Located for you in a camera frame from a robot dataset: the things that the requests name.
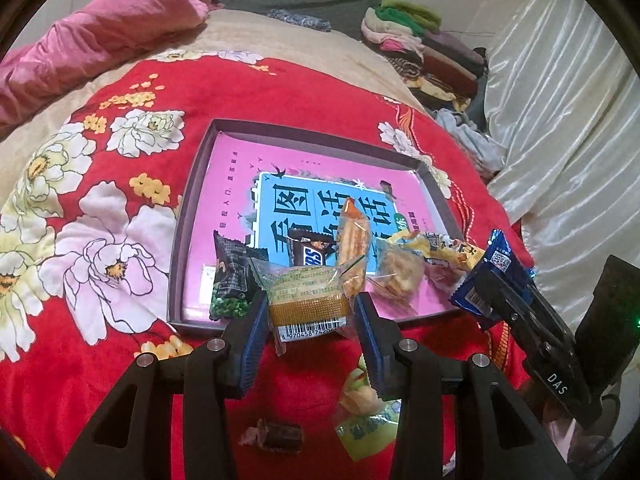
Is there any brown cake clear wrapper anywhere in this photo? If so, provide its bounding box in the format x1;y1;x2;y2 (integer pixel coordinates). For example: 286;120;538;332
250;256;367;356

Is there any pile of folded clothes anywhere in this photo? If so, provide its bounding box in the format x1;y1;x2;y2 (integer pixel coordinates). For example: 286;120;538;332
360;0;506;182

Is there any dark shallow box tray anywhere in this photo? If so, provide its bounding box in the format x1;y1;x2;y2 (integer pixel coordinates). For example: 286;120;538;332
167;118;469;338

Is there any cream satin curtain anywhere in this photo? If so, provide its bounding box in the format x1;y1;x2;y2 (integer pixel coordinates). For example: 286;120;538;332
485;0;639;327

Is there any clear-wrapped red candy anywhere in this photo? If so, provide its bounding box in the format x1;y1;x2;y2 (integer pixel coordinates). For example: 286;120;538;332
424;260;465;294

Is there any blue cookie packet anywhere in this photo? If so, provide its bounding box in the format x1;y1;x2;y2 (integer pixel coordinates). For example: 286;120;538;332
450;229;534;330

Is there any Snickers bar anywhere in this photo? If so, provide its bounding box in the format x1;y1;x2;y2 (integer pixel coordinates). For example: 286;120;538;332
288;228;336;266

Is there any pink blue book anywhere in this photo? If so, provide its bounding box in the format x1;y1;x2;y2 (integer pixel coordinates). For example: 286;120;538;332
180;131;459;323

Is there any hand holding other gripper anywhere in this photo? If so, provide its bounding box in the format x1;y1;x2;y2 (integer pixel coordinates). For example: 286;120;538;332
518;379;576;462

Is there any black camera box green light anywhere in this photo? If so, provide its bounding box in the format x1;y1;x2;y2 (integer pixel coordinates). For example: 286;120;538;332
575;255;640;399

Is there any red floral blanket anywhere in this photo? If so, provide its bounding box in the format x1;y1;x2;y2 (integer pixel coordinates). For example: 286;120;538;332
1;52;510;471

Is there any pink pillow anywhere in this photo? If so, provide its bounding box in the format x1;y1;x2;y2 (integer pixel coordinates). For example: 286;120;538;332
1;0;215;134

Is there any dark foil-wrapped candy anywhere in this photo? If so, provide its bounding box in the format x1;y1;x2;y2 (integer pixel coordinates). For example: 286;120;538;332
239;418;305;453

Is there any orange cracker pack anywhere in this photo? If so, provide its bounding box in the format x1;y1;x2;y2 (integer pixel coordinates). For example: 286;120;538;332
337;197;371;298

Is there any black green pea snack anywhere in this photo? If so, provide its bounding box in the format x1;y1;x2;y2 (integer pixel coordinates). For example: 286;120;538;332
209;231;269;321

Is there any green clear snack packet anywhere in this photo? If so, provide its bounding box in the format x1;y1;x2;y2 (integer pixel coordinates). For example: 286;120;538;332
333;356;401;462

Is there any clear-wrapped golden pastry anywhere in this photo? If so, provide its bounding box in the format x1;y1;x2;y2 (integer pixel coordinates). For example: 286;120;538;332
369;238;424;308

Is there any yellow snack packet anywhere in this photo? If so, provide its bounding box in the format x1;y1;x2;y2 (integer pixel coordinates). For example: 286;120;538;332
387;230;485;272

